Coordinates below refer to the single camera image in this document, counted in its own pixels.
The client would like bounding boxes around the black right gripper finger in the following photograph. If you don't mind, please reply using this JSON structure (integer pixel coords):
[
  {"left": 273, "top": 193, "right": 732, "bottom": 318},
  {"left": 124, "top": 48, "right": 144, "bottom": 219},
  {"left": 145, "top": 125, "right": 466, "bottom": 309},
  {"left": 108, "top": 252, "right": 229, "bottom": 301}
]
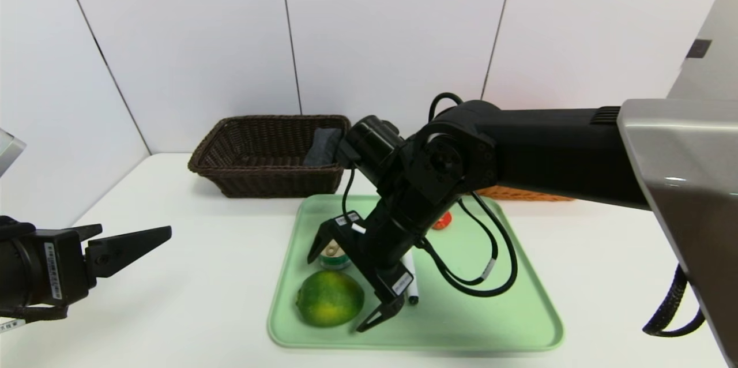
[
  {"left": 307, "top": 221, "right": 340, "bottom": 264},
  {"left": 356, "top": 294, "right": 406, "bottom": 332}
]

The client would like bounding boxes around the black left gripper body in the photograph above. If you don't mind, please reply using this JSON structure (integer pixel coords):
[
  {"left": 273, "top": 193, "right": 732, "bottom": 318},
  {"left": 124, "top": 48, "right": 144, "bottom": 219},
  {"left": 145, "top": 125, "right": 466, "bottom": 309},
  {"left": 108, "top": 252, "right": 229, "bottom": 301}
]
[{"left": 0, "top": 228, "right": 97, "bottom": 318}]

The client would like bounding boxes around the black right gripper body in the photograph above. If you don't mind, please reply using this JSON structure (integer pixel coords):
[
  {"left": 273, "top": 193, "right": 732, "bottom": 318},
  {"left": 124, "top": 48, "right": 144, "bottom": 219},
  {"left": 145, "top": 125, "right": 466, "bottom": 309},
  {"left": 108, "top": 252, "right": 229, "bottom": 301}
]
[{"left": 321, "top": 211, "right": 420, "bottom": 305}]

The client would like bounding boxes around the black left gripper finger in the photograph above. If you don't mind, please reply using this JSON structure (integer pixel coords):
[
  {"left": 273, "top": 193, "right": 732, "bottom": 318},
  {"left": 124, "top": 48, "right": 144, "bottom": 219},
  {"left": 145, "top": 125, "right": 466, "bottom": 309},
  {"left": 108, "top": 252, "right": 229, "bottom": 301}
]
[
  {"left": 84, "top": 225, "right": 172, "bottom": 288},
  {"left": 69, "top": 223, "right": 103, "bottom": 243}
]

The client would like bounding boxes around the white marker pen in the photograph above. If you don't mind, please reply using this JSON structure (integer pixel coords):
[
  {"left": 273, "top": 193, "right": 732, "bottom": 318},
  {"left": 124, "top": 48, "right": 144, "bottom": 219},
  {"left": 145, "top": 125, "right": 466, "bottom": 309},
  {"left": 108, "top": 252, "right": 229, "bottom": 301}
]
[{"left": 401, "top": 250, "right": 420, "bottom": 305}]

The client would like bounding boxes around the teal cat food can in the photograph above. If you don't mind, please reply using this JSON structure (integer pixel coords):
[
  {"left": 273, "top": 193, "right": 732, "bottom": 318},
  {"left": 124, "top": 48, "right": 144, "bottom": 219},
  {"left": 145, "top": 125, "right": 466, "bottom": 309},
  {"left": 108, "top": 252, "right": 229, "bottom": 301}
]
[{"left": 319, "top": 240, "right": 352, "bottom": 271}]

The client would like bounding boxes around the green citrus fruit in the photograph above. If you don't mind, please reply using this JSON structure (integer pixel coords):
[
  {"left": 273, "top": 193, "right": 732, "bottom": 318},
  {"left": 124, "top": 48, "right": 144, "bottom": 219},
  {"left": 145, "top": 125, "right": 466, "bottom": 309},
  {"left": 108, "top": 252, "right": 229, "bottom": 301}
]
[{"left": 296, "top": 270, "right": 366, "bottom": 328}]

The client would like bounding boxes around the grey sock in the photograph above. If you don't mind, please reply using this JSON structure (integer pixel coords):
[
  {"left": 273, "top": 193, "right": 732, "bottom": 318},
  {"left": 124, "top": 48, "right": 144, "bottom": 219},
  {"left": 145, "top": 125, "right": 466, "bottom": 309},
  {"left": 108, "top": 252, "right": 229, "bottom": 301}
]
[{"left": 303, "top": 127, "right": 344, "bottom": 168}]

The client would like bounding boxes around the dark brown wicker basket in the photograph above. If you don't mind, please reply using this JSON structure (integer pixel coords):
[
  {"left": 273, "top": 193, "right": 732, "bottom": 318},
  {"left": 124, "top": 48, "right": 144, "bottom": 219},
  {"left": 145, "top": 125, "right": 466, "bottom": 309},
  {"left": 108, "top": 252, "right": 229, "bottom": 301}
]
[{"left": 188, "top": 115, "right": 352, "bottom": 198}]

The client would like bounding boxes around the orange wicker basket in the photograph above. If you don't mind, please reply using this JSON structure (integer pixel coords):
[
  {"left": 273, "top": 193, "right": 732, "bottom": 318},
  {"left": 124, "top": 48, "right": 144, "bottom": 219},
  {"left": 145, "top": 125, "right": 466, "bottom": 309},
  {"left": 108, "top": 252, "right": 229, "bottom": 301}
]
[{"left": 476, "top": 186, "right": 575, "bottom": 202}]

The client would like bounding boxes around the light green plastic tray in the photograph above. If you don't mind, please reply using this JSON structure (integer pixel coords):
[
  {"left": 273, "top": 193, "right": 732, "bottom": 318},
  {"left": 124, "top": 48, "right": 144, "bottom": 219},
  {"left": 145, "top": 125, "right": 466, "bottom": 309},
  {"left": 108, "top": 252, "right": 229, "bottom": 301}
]
[{"left": 267, "top": 194, "right": 564, "bottom": 352}]

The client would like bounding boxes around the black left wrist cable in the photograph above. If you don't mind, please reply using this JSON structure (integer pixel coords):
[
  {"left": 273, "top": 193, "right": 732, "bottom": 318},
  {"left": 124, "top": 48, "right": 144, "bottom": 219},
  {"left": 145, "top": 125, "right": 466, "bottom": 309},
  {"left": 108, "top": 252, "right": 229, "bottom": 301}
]
[{"left": 0, "top": 305, "right": 69, "bottom": 331}]

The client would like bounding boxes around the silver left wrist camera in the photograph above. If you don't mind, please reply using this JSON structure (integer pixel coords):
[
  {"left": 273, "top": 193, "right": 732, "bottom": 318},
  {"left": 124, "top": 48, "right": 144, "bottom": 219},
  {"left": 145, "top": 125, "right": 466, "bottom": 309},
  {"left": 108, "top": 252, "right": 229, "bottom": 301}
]
[{"left": 0, "top": 129, "right": 27, "bottom": 177}]

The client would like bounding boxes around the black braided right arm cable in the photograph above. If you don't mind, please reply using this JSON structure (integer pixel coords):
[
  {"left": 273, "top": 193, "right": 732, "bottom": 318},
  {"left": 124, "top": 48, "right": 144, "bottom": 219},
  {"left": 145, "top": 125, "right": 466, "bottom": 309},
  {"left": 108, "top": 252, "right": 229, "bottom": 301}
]
[{"left": 643, "top": 264, "right": 706, "bottom": 338}]

